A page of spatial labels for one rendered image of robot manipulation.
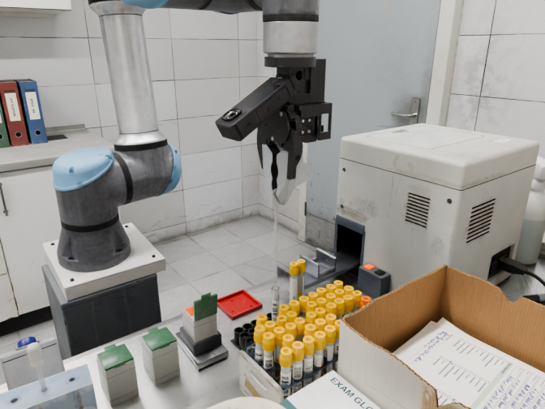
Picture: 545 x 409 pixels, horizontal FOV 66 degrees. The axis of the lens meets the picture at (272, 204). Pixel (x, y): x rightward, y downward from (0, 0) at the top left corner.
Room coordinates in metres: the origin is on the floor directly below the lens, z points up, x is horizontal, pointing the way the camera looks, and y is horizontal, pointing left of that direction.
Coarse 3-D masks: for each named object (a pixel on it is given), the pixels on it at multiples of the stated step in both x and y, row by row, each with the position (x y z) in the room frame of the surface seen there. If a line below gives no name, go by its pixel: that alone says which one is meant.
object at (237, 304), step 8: (224, 296) 0.72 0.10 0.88; (232, 296) 0.73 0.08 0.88; (240, 296) 0.73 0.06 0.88; (248, 296) 0.73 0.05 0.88; (224, 304) 0.70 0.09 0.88; (232, 304) 0.70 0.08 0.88; (240, 304) 0.70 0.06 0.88; (248, 304) 0.70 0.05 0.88; (256, 304) 0.70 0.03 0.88; (232, 312) 0.67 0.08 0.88; (240, 312) 0.67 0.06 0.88; (248, 312) 0.68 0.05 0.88
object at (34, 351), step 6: (36, 342) 0.39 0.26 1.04; (30, 348) 0.38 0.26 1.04; (36, 348) 0.38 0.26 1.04; (30, 354) 0.37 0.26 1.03; (36, 354) 0.38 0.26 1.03; (42, 354) 0.39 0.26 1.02; (30, 360) 0.38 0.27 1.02; (36, 360) 0.38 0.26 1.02; (42, 360) 0.38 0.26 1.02; (36, 366) 0.38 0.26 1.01
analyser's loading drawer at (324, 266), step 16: (304, 256) 0.77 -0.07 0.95; (320, 256) 0.80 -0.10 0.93; (336, 256) 0.83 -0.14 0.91; (352, 256) 0.83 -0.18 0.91; (288, 272) 0.73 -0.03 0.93; (304, 272) 0.76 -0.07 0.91; (320, 272) 0.74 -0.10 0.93; (336, 272) 0.76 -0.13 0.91; (288, 288) 0.72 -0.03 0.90; (304, 288) 0.71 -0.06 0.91
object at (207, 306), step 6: (204, 294) 0.55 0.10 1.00; (210, 294) 0.55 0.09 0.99; (216, 294) 0.56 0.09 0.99; (198, 300) 0.54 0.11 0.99; (204, 300) 0.55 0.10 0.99; (210, 300) 0.56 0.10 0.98; (216, 300) 0.56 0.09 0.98; (198, 306) 0.54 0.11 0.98; (204, 306) 0.55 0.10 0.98; (210, 306) 0.56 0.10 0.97; (216, 306) 0.56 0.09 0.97; (198, 312) 0.55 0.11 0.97; (204, 312) 0.55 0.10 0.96; (210, 312) 0.56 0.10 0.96; (216, 312) 0.56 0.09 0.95; (198, 318) 0.55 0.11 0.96
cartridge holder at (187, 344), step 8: (176, 336) 0.59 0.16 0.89; (184, 336) 0.57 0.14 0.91; (216, 336) 0.56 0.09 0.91; (184, 344) 0.57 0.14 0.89; (192, 344) 0.54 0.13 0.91; (200, 344) 0.55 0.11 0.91; (208, 344) 0.55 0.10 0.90; (216, 344) 0.56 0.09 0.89; (192, 352) 0.55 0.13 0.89; (200, 352) 0.55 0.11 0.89; (208, 352) 0.55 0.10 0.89; (216, 352) 0.55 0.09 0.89; (224, 352) 0.55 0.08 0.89; (192, 360) 0.54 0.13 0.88; (200, 360) 0.53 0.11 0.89; (208, 360) 0.54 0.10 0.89; (216, 360) 0.54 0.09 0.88
